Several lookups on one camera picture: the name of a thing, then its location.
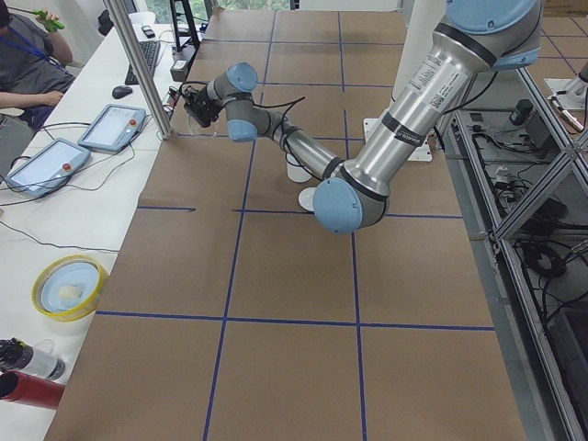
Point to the seated person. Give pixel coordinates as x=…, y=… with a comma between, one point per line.
x=34, y=56

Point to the yellow tape roll with bowl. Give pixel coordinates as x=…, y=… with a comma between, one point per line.
x=69, y=289

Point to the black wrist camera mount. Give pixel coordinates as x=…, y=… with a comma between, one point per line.
x=189, y=94

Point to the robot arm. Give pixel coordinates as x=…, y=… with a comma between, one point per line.
x=472, y=37

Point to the teach pendant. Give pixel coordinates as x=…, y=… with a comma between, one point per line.
x=113, y=129
x=49, y=169

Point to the red bottle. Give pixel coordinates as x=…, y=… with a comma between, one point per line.
x=29, y=390

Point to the near teach pendant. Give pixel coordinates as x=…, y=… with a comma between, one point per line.
x=49, y=169

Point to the white enamel mug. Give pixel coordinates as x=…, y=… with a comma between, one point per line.
x=296, y=171

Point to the clear water bottle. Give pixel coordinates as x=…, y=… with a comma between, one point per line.
x=19, y=356

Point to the far teach pendant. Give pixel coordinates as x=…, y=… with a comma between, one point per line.
x=113, y=129

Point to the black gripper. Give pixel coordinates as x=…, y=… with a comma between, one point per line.
x=205, y=111

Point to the black computer mouse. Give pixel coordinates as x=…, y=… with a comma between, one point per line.
x=121, y=91

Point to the white mug lid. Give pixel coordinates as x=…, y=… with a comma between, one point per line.
x=305, y=198

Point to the aluminium frame post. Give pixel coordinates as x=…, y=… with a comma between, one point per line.
x=131, y=46

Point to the black computer box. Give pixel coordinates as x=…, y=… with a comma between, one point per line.
x=182, y=62

